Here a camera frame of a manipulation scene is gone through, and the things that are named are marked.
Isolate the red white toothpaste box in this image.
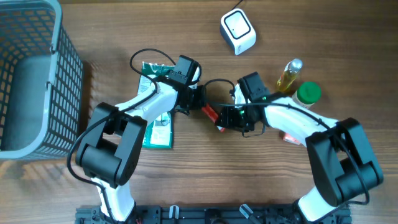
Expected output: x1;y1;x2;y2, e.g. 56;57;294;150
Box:
201;103;225;132

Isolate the red white Kleenex tissue pack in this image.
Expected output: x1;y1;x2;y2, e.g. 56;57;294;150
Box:
282;133;301;145

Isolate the green white sponge package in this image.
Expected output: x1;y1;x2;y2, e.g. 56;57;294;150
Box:
141;62;174;149

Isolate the clear Vim dish soap bottle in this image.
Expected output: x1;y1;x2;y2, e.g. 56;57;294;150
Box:
276;58;303;93

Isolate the green lid white jar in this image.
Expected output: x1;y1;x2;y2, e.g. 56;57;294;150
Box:
292;82;322;108

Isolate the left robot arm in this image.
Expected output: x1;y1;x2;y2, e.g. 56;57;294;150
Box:
73;55;201;223

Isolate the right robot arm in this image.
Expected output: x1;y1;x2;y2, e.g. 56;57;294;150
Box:
216;72;384;223

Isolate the white barcode scanner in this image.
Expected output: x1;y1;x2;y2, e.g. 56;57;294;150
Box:
220;8;257;55

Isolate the grey plastic shopping basket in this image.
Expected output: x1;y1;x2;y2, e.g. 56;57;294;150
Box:
1;1;84;160

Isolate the black mounting rail base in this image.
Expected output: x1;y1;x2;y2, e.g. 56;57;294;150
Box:
75;204;352;224

